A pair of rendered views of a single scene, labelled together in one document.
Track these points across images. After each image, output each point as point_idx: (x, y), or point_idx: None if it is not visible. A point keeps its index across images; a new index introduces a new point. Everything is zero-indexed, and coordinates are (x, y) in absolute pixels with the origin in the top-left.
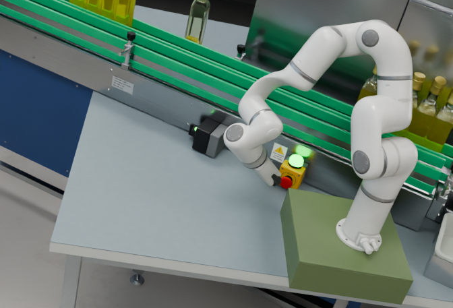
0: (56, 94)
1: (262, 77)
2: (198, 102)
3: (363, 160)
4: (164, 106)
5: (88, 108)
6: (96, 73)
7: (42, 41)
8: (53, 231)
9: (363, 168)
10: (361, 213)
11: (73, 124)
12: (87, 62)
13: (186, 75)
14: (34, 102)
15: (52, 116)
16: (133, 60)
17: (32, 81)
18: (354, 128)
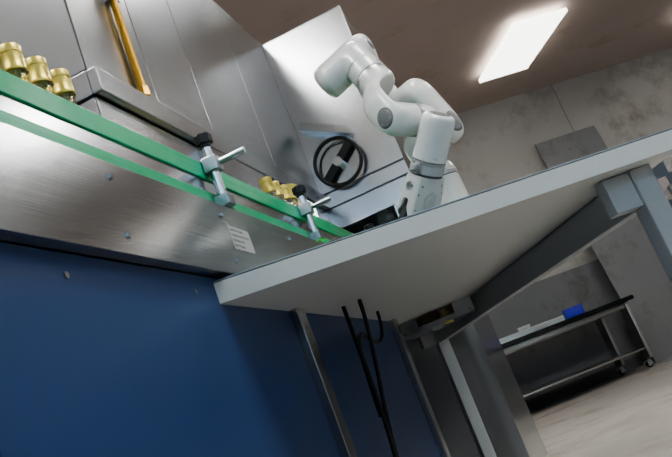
0: (183, 340)
1: (377, 83)
2: (290, 231)
3: (454, 116)
4: (281, 257)
5: (299, 252)
6: (212, 230)
7: (125, 182)
8: (652, 134)
9: (459, 122)
10: (465, 191)
11: (233, 407)
12: (195, 210)
13: (257, 199)
14: (164, 401)
15: (205, 420)
16: (217, 195)
17: (135, 334)
18: (429, 100)
